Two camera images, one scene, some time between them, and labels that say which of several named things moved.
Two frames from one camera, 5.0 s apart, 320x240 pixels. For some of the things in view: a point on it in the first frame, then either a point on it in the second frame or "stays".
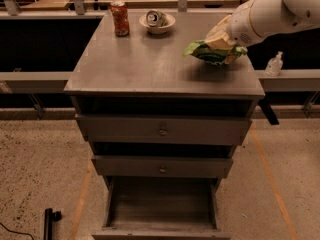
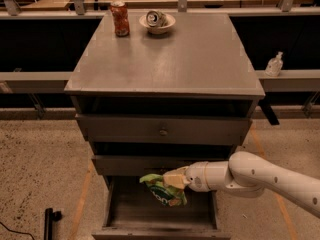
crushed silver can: (156, 18) stays
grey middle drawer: (112, 166) stays
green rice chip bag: (215, 57) → (163, 194)
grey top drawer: (164, 130) stays
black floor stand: (49, 217) stays
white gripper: (240, 29) → (196, 177)
